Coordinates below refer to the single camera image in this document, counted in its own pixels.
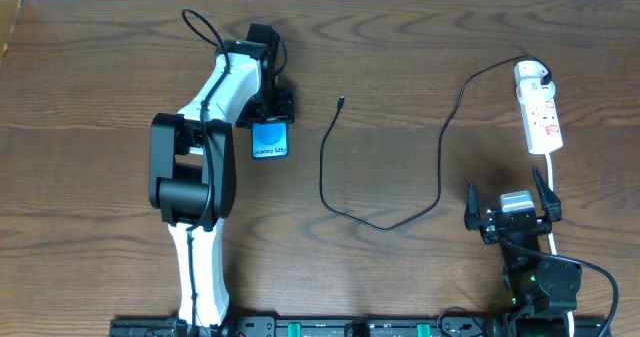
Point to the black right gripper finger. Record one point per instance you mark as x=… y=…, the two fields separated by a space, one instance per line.
x=472 y=216
x=550 y=203

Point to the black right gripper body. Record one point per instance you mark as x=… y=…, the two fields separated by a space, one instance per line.
x=513 y=222

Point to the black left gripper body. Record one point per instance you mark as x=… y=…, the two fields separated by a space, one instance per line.
x=270 y=113

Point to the blue Samsung Galaxy smartphone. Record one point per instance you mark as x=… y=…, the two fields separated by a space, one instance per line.
x=269 y=140

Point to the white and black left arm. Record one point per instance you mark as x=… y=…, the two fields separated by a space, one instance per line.
x=192 y=165

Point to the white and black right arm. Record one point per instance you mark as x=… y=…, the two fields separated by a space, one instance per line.
x=543 y=287

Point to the white power strip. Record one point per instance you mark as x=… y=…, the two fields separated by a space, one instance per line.
x=535 y=92

